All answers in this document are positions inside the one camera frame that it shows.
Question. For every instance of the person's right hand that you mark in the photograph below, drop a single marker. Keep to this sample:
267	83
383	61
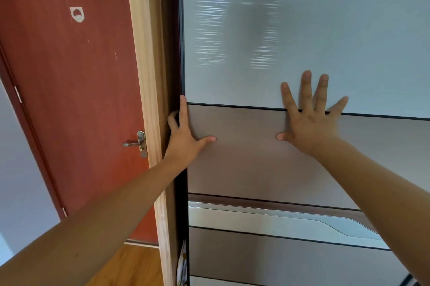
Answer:
310	127

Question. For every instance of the person's left hand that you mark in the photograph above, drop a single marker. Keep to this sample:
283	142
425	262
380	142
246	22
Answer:
183	148

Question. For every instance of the wooden wardrobe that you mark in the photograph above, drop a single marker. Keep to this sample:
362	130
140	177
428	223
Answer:
144	60

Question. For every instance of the frosted wardrobe sliding door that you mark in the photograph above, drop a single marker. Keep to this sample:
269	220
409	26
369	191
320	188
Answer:
336	27

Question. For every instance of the person's left forearm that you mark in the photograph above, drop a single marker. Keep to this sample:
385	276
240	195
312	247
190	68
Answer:
84	235

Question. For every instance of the person's right forearm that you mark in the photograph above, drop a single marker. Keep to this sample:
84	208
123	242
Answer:
386	195

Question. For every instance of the red wooden room door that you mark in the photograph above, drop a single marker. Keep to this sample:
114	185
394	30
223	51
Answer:
67	94

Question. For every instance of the metal door hinge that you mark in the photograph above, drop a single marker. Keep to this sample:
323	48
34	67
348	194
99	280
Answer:
64	211
17	94

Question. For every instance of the white adhesive door hook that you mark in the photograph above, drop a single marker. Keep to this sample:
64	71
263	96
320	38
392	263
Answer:
77	14

